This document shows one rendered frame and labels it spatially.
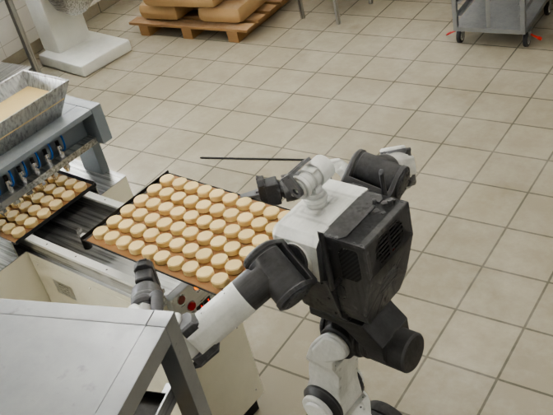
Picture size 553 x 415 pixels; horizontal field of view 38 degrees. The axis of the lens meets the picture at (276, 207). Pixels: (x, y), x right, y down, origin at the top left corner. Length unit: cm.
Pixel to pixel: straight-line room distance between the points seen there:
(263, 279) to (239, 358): 123
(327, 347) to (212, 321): 47
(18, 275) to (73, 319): 204
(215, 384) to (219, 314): 116
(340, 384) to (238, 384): 78
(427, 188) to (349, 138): 73
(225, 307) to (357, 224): 37
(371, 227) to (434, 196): 236
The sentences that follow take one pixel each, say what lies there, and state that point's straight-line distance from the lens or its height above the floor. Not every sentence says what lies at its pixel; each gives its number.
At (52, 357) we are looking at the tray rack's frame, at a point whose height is 182.
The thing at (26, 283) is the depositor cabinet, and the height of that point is 72.
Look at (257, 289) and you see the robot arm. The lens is 189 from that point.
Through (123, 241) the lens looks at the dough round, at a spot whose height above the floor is 111.
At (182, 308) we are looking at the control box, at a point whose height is 78.
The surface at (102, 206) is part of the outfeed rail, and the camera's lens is 317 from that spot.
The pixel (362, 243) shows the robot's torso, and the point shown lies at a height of 133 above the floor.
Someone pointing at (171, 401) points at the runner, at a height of 168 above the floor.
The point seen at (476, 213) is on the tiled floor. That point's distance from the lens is 414.
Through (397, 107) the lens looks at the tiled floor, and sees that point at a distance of 510.
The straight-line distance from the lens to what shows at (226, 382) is 309.
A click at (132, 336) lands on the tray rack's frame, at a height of 182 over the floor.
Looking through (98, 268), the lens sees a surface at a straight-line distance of 281.
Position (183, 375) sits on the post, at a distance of 113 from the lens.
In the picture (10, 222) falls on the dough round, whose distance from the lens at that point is 324.
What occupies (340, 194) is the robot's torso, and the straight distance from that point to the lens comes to 206.
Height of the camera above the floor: 252
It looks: 35 degrees down
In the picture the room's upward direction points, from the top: 14 degrees counter-clockwise
